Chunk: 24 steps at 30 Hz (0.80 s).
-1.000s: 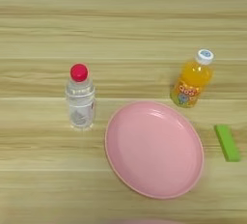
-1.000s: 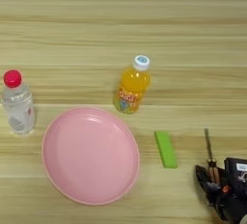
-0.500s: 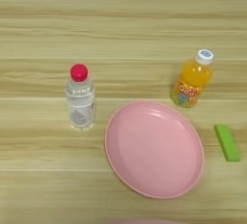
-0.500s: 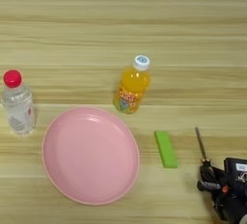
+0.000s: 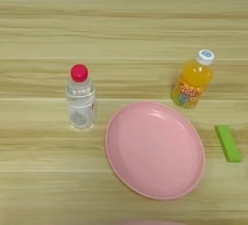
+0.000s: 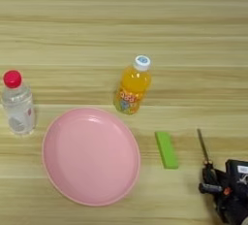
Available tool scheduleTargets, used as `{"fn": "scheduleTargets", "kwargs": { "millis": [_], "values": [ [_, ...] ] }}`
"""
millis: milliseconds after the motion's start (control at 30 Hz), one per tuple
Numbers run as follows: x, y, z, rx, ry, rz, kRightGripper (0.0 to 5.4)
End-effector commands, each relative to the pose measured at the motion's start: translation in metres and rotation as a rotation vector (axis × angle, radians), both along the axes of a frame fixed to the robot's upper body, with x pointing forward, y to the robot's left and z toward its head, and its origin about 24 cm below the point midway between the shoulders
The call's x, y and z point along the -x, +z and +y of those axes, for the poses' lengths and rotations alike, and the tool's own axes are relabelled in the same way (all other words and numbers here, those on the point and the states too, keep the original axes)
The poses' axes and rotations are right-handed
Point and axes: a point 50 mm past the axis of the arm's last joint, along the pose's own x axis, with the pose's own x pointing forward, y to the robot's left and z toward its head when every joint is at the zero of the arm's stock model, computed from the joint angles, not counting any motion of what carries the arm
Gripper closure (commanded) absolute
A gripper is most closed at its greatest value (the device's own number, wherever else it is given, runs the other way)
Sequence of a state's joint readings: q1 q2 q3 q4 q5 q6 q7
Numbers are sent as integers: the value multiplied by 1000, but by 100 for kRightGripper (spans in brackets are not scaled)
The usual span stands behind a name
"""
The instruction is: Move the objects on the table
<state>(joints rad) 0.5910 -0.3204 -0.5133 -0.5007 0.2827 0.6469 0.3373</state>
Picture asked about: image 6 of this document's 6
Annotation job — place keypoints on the green rectangular block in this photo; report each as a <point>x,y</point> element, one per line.
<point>166,149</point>

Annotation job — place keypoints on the clear water bottle red cap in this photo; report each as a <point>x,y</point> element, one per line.
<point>18,106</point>

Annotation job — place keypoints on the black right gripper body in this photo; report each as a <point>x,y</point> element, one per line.
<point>232,199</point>

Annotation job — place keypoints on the small black box white label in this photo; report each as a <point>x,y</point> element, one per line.
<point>237,170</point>

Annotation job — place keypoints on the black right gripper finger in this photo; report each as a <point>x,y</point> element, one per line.
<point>209,172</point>
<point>210,188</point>

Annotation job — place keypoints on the orange juice bottle white cap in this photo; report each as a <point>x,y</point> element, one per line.
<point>134,86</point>

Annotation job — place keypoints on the pink round plate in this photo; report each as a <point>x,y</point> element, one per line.
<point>90,157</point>

